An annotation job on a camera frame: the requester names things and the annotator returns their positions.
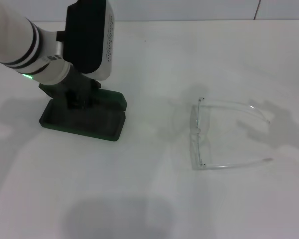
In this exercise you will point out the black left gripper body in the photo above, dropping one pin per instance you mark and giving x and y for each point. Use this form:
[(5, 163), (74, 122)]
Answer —
[(72, 83)]

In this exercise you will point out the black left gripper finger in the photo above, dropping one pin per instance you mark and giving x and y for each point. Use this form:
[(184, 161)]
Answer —
[(71, 99), (88, 103)]

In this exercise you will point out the green glasses case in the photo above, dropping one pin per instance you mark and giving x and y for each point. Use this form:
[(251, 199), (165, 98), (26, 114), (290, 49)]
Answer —
[(89, 124)]

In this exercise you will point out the clear white glasses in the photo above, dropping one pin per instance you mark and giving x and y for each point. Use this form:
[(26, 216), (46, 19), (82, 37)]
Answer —
[(198, 129)]

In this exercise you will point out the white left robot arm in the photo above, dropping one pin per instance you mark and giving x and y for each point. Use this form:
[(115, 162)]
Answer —
[(10, 37)]

